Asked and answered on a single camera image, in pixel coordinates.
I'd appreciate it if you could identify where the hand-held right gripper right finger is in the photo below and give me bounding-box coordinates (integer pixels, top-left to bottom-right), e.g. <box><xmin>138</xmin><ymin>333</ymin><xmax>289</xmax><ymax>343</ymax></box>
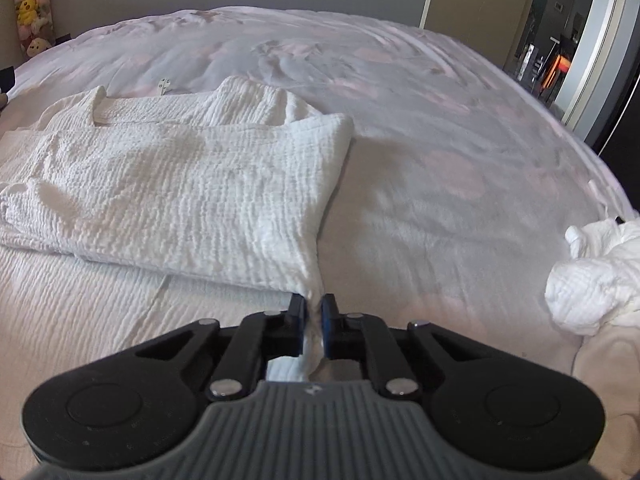
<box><xmin>320</xmin><ymin>294</ymin><xmax>493</xmax><ymax>401</ymax></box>

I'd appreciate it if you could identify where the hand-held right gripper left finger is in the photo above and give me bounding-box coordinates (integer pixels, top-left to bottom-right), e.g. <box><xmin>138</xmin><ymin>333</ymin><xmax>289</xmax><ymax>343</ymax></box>
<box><xmin>135</xmin><ymin>292</ymin><xmax>308</xmax><ymax>401</ymax></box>

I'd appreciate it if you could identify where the white crinkle shirt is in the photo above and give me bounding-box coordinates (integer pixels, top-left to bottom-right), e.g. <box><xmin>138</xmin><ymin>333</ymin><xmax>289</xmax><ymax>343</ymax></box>
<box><xmin>0</xmin><ymin>76</ymin><xmax>355</xmax><ymax>461</ymax></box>

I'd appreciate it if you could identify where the bed with pink-dotted sheet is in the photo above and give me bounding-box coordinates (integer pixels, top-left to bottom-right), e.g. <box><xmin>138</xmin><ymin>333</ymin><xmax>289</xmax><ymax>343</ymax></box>
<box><xmin>0</xmin><ymin>6</ymin><xmax>640</xmax><ymax>480</ymax></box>

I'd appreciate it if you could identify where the white crinkle garment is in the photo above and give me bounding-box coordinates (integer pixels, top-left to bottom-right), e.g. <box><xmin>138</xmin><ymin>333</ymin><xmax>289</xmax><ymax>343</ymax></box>
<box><xmin>545</xmin><ymin>219</ymin><xmax>640</xmax><ymax>480</ymax></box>

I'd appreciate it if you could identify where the orange stool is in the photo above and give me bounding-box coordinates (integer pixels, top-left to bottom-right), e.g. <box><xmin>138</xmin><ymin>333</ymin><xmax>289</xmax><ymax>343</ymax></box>
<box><xmin>542</xmin><ymin>52</ymin><xmax>571</xmax><ymax>88</ymax></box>

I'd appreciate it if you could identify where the cream room door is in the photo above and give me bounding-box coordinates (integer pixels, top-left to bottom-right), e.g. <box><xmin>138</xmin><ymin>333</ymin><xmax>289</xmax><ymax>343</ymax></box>
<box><xmin>419</xmin><ymin>0</ymin><xmax>545</xmax><ymax>70</ymax></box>

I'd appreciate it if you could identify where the black sliding wardrobe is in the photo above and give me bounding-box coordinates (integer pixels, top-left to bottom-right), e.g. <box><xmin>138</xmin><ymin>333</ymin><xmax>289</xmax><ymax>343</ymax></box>
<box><xmin>595</xmin><ymin>0</ymin><xmax>640</xmax><ymax>161</ymax></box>

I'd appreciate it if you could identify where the clear tube of plush toys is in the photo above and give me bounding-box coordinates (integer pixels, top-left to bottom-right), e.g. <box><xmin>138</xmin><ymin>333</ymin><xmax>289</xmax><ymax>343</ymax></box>
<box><xmin>12</xmin><ymin>0</ymin><xmax>55</xmax><ymax>58</ymax></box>

